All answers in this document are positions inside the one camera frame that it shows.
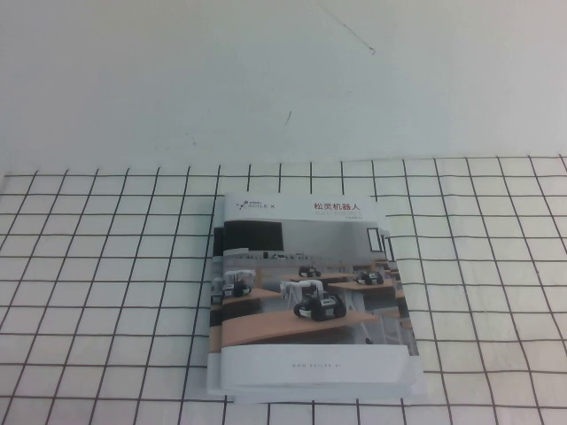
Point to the AgileX brochure book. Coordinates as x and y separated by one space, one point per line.
405 319
310 265
216 248

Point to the white black-grid cloth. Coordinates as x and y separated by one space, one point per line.
88 288

